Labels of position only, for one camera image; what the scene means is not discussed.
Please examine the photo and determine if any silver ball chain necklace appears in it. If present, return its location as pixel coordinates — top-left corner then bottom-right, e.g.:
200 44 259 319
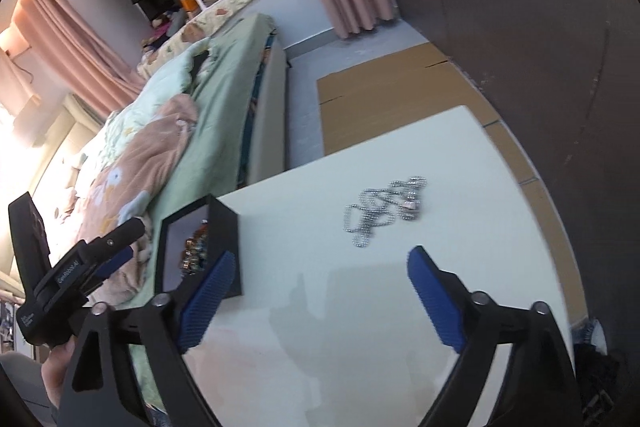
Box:
342 175 430 249

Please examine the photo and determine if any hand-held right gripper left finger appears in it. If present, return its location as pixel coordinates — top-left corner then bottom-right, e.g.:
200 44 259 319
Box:
60 250 237 427

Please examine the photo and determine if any bed with green sheet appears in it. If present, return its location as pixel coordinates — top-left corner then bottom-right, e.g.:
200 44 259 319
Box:
30 13 291 413

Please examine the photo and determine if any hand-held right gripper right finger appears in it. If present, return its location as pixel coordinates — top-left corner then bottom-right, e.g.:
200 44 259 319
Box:
406 245 583 427

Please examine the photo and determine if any person's left hand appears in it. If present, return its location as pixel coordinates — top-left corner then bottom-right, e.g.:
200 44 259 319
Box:
41 336 77 409

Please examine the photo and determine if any pink floral blanket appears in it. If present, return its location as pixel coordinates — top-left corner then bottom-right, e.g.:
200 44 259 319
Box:
75 96 201 308

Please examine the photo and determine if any beige padded headboard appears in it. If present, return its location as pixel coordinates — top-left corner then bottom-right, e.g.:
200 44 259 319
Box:
0 94 103 288

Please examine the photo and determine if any black gift box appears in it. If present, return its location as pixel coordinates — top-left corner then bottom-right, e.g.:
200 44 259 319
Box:
151 194 245 308

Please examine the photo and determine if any floral window seat bedding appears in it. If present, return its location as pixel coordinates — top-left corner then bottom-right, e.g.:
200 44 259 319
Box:
137 0 306 78

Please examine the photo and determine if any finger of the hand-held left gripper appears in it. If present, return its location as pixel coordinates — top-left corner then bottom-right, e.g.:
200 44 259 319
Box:
85 217 147 259
82 243 137 295

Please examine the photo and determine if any light green quilt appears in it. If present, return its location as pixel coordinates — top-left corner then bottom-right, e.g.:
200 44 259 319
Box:
102 38 222 142

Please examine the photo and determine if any brown bead bracelet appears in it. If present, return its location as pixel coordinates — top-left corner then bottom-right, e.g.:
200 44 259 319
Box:
179 218 212 276

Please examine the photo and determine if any dark brown wardrobe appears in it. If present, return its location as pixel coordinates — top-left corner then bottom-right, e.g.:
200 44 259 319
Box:
350 0 640 427

